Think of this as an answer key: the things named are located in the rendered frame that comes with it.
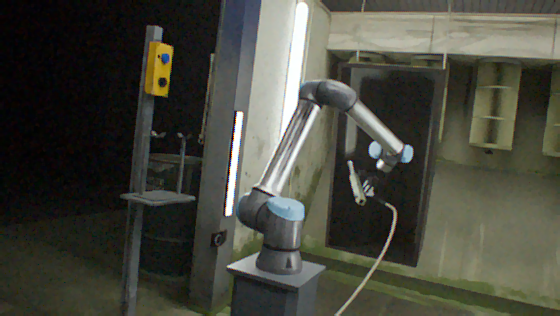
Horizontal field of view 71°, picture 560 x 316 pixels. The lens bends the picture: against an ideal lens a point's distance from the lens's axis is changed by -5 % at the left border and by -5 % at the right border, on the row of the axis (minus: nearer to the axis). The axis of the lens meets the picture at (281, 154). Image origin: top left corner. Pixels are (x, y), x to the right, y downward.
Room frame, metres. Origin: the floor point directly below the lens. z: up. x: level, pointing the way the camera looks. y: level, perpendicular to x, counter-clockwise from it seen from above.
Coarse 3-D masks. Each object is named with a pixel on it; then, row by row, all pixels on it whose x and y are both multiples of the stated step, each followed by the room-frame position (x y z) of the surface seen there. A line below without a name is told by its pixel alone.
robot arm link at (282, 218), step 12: (264, 204) 1.66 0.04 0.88; (276, 204) 1.57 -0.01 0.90; (288, 204) 1.59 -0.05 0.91; (300, 204) 1.62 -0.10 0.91; (264, 216) 1.61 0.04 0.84; (276, 216) 1.56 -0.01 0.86; (288, 216) 1.55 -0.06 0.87; (300, 216) 1.58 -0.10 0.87; (264, 228) 1.61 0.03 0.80; (276, 228) 1.56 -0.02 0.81; (288, 228) 1.55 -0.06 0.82; (300, 228) 1.59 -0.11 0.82; (264, 240) 1.60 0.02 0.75; (276, 240) 1.55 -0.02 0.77; (288, 240) 1.56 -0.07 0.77
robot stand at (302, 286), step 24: (240, 264) 1.60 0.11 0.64; (312, 264) 1.71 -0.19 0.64; (240, 288) 1.54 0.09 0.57; (264, 288) 1.49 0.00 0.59; (288, 288) 1.44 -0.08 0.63; (312, 288) 1.61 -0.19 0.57; (240, 312) 1.53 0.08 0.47; (264, 312) 1.49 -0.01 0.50; (288, 312) 1.46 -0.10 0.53; (312, 312) 1.65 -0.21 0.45
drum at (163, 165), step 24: (168, 168) 2.93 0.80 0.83; (192, 168) 2.97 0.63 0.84; (192, 192) 2.98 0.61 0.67; (144, 216) 3.01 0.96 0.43; (168, 216) 2.93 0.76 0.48; (192, 216) 2.99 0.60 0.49; (144, 240) 2.99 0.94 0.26; (168, 240) 2.93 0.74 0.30; (192, 240) 3.00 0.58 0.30; (144, 264) 2.98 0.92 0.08; (168, 264) 2.94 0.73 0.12
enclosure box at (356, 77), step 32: (352, 64) 2.42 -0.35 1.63; (384, 64) 2.67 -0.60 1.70; (384, 96) 2.72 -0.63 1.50; (416, 96) 2.63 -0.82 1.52; (352, 128) 2.84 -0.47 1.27; (416, 128) 2.66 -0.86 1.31; (352, 160) 2.88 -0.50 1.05; (416, 160) 2.69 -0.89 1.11; (352, 192) 2.91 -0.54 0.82; (384, 192) 2.81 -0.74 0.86; (416, 192) 2.72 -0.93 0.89; (352, 224) 2.95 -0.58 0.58; (384, 224) 2.85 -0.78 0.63; (416, 224) 2.75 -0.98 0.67; (384, 256) 2.58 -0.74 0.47; (416, 256) 2.43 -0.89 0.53
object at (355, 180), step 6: (348, 162) 2.73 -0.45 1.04; (354, 174) 2.54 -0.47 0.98; (354, 180) 2.48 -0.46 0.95; (360, 180) 2.52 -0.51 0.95; (354, 186) 2.44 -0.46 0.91; (360, 186) 2.42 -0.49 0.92; (354, 192) 2.40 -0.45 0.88; (360, 192) 2.34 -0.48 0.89; (360, 198) 2.29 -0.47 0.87; (372, 198) 2.41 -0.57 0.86; (378, 198) 2.42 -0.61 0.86; (384, 204) 2.43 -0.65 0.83
